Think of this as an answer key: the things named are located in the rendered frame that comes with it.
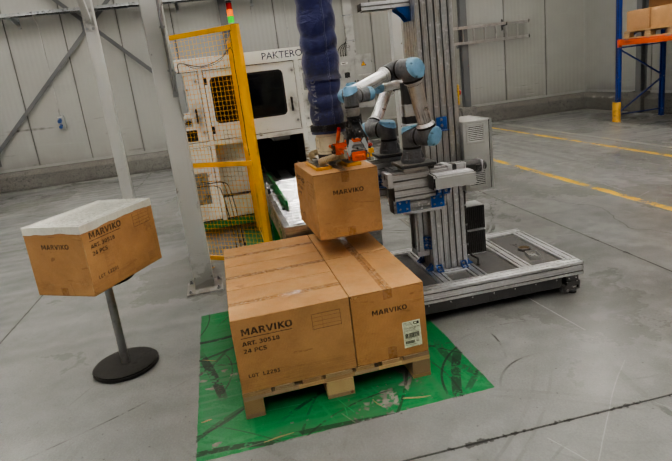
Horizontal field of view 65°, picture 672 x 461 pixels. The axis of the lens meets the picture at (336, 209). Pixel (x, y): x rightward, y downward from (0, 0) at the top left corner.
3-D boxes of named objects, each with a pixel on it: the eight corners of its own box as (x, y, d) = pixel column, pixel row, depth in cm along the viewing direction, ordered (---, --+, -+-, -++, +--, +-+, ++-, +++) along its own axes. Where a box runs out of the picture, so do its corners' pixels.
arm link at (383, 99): (374, 132, 375) (397, 70, 393) (357, 132, 385) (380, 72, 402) (382, 141, 384) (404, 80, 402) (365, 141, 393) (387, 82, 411)
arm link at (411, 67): (426, 140, 332) (403, 55, 309) (446, 140, 321) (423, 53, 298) (415, 149, 325) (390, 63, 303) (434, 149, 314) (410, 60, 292)
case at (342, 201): (301, 218, 375) (293, 163, 365) (354, 209, 384) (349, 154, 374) (320, 241, 318) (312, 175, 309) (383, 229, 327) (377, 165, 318)
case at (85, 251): (112, 257, 356) (98, 199, 346) (162, 257, 343) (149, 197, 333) (38, 295, 300) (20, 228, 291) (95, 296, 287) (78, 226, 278)
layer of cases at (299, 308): (232, 302, 378) (223, 249, 369) (366, 275, 398) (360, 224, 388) (242, 394, 265) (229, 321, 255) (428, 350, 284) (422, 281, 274)
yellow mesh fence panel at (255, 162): (198, 270, 499) (152, 38, 447) (204, 266, 508) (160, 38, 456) (276, 275, 461) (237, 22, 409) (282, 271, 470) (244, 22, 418)
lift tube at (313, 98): (308, 133, 345) (287, -39, 320) (341, 128, 349) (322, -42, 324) (315, 135, 324) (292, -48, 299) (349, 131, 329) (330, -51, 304)
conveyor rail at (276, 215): (259, 194, 607) (257, 177, 602) (263, 193, 608) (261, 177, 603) (287, 253, 387) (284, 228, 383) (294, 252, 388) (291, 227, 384)
